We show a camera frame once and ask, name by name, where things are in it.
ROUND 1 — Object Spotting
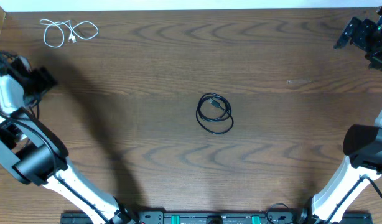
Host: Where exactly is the white usb cable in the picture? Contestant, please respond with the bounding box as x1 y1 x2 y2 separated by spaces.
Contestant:
39 17 100 49

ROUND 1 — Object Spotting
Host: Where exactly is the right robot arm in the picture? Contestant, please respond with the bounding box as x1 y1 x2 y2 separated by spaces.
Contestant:
296 6 382 223

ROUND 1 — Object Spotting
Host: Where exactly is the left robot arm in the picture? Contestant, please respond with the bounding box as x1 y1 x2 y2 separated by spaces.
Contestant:
0 51 139 223

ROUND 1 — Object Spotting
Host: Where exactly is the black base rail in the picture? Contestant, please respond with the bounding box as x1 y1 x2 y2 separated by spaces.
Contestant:
60 210 373 224

